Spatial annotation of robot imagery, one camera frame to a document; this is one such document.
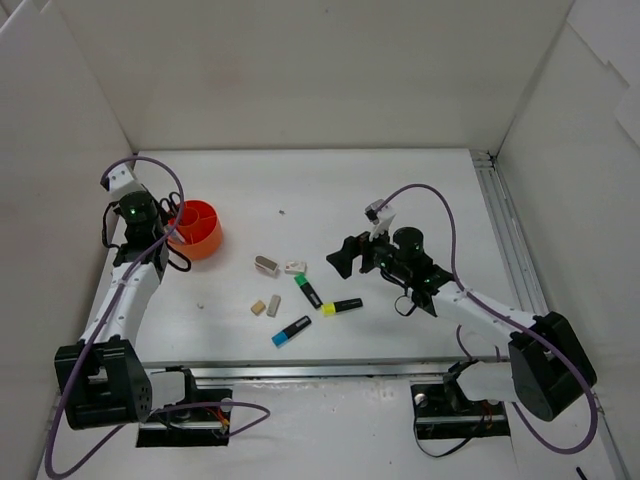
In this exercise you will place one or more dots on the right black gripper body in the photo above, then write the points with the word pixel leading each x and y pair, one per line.
pixel 364 253

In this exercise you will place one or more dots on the green capped black marker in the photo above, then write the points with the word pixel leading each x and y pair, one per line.
pixel 308 291

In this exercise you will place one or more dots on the yellow capped black marker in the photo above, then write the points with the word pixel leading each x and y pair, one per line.
pixel 341 306

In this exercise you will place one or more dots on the blue capped black marker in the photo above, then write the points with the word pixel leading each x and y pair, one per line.
pixel 292 330

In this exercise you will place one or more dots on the black handled scissors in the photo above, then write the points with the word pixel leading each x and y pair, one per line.
pixel 171 204

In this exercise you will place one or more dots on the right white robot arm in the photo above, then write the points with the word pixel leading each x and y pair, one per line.
pixel 547 368

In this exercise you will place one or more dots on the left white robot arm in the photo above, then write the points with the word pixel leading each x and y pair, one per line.
pixel 101 376

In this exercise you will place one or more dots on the white eraser in sleeve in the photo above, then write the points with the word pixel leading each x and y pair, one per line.
pixel 295 267

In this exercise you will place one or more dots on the long beige eraser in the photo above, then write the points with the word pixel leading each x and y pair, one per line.
pixel 273 306

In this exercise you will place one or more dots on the small tan eraser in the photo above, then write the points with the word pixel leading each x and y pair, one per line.
pixel 258 308

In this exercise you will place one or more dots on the orange round pen holder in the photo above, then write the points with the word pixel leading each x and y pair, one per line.
pixel 199 233

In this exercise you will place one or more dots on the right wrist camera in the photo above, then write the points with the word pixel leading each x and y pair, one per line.
pixel 380 214

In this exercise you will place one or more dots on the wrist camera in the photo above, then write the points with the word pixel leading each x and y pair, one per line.
pixel 380 214
pixel 120 181

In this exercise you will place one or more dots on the aluminium front rail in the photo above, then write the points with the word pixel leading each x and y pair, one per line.
pixel 218 372

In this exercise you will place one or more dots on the aluminium side rail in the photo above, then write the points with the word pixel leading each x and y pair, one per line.
pixel 518 263

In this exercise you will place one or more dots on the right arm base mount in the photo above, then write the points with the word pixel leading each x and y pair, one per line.
pixel 442 412

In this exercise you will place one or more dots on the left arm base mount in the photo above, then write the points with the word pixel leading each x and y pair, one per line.
pixel 207 426

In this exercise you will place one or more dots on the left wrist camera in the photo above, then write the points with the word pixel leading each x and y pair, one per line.
pixel 120 181

